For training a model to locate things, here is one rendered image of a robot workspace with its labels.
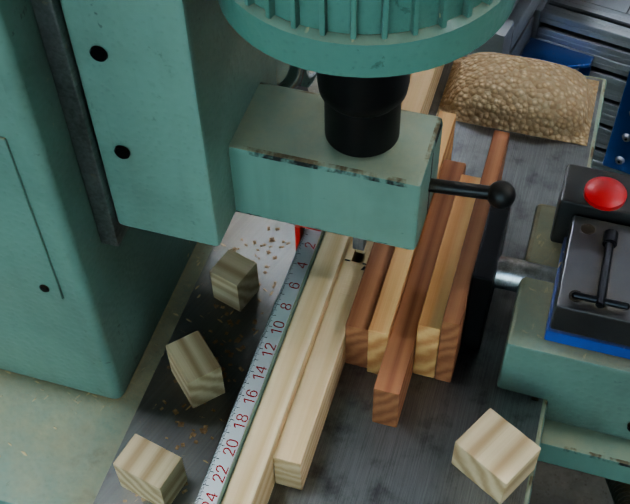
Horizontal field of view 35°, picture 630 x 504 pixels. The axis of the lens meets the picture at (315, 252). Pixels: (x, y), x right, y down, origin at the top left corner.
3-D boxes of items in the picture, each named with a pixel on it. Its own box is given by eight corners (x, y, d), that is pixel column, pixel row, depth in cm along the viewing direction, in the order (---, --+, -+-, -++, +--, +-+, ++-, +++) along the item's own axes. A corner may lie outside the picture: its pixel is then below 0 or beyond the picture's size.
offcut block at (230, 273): (213, 297, 95) (208, 271, 91) (233, 275, 96) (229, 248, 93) (240, 312, 94) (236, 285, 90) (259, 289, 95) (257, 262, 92)
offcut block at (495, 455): (485, 429, 74) (490, 406, 72) (535, 469, 72) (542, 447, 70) (450, 463, 73) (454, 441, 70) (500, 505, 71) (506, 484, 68)
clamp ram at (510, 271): (556, 369, 77) (578, 300, 70) (459, 346, 78) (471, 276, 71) (573, 278, 82) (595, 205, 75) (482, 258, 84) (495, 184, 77)
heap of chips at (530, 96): (586, 146, 92) (594, 116, 89) (435, 117, 95) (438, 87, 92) (599, 81, 97) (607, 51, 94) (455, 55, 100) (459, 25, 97)
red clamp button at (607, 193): (622, 217, 72) (625, 208, 71) (579, 209, 72) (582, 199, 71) (627, 187, 73) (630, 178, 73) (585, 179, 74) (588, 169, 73)
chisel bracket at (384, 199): (414, 266, 73) (422, 187, 67) (231, 225, 76) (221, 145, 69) (437, 192, 78) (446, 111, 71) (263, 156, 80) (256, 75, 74)
